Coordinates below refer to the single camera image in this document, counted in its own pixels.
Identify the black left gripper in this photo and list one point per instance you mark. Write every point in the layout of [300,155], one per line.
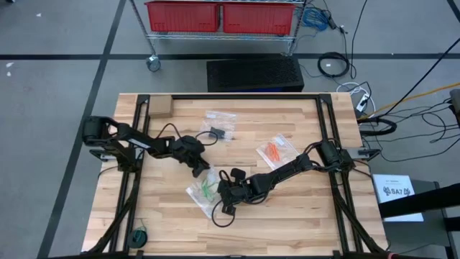
[187,151]

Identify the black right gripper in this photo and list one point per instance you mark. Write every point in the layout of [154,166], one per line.
[244,192]

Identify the clear plastic zip bag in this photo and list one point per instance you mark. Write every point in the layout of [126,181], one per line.
[287,151]
[197,196]
[223,118]

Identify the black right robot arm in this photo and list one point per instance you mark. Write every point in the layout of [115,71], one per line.
[280,172]

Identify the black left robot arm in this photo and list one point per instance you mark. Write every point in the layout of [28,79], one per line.
[136,142]

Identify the small cardboard box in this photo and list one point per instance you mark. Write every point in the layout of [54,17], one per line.
[160,106]

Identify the black green tape roll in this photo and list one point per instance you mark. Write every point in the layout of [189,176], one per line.
[137,238]

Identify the black perforated floor mat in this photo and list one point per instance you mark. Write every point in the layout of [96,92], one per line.
[255,74]

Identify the red plastic storage bin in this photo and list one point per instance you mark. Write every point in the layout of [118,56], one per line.
[258,18]
[183,16]

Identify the white power strip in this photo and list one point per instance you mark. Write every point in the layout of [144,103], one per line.
[362,102]

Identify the white paper sign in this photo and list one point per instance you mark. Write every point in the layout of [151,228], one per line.
[395,198]

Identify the dark grey cabinet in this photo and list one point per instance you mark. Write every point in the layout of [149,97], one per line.
[413,237]

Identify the black beam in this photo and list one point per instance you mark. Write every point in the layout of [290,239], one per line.
[420,203]

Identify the grey box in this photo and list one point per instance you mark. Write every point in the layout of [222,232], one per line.
[455,102]

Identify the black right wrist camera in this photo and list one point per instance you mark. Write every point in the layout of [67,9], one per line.
[242,188]

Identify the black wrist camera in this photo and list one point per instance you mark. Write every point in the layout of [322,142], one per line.
[194,145]
[242,188]

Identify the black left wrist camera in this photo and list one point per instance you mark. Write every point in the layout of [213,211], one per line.
[194,145]

